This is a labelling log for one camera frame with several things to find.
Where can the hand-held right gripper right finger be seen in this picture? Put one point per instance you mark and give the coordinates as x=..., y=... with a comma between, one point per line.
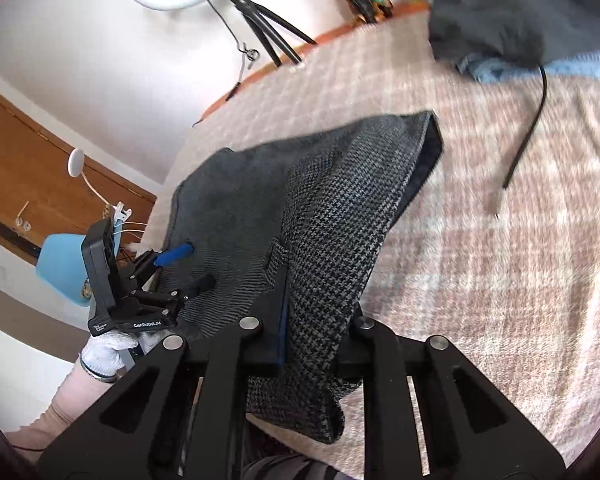
x=380, y=355

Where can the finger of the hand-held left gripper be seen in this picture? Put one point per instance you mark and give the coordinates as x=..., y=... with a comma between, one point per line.
x=196, y=285
x=176, y=255

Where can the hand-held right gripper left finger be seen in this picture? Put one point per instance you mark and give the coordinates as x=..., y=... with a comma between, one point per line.
x=283, y=332

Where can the grey houndstooth pants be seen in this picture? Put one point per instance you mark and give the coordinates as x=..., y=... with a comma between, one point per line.
x=320, y=220

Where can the person's left forearm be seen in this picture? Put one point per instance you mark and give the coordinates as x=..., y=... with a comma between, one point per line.
x=55, y=410

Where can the person's left hand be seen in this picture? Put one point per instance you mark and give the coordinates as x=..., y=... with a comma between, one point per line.
x=105, y=355

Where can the light blue chair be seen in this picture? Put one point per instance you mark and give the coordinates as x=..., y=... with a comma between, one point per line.
x=60, y=265

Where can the white round lamp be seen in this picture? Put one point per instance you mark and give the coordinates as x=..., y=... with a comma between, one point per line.
x=76, y=162

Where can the brown wooden door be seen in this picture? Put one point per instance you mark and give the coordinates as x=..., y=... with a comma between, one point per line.
x=35, y=180

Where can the pink plaid blanket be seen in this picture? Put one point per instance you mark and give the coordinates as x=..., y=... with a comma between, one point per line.
x=480, y=270

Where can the striped grey clothing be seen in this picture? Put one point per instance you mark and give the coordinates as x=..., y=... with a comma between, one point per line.
x=285, y=469

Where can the black tripod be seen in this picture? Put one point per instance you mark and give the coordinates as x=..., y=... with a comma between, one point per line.
x=275, y=30

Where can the light blue cloth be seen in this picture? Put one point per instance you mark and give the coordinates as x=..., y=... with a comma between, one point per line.
x=580, y=67

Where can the dark grey cloth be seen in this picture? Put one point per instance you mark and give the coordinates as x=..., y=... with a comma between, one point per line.
x=520, y=5

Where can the wooden bed frame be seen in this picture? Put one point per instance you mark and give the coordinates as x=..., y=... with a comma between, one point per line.
x=325, y=40

